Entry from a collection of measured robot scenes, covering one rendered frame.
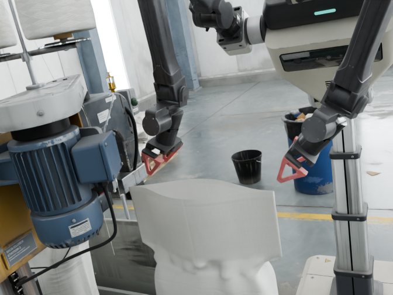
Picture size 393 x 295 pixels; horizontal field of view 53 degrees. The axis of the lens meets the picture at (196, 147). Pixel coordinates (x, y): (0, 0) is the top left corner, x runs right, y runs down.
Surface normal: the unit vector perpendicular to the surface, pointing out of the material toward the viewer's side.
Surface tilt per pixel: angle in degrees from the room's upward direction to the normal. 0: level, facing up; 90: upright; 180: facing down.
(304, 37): 40
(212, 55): 90
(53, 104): 90
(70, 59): 90
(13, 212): 90
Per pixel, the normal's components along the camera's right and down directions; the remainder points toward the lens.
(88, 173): -0.02, 0.30
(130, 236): -0.42, 0.34
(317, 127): -0.63, 0.18
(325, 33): -0.41, -0.50
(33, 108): 0.42, 0.21
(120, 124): 0.89, -0.03
